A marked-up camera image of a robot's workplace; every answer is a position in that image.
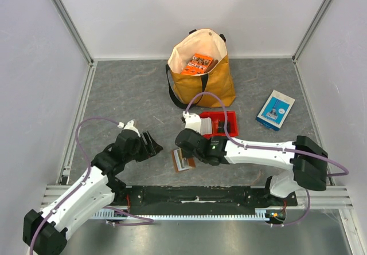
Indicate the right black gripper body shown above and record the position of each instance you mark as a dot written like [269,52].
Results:
[191,154]

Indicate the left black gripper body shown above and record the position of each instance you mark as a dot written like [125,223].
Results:
[138,153]

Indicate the brown leather card holder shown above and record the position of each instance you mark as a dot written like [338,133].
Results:
[189,162]

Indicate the red plastic bin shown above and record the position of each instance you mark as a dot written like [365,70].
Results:
[219,115]

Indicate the blue white box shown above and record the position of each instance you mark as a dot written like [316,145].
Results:
[275,110]

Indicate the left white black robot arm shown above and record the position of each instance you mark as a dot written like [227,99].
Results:
[48,231]

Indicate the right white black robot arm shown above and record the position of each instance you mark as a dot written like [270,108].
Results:
[303,162]

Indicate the white card stack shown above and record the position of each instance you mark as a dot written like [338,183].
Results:
[206,126]

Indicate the dark card stack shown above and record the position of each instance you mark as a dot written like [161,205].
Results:
[219,127]

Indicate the yellow tote bag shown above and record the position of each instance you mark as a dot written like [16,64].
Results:
[218,80]

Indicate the orange snack box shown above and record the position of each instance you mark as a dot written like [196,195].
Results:
[197,65]

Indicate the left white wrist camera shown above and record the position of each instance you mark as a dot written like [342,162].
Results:
[130,125]

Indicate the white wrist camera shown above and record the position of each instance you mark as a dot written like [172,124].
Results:
[192,123]
[130,125]

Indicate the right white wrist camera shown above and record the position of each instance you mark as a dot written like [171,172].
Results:
[192,123]

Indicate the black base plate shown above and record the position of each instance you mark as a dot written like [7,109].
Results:
[198,200]

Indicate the white slotted cable duct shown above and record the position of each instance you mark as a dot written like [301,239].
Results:
[259,215]

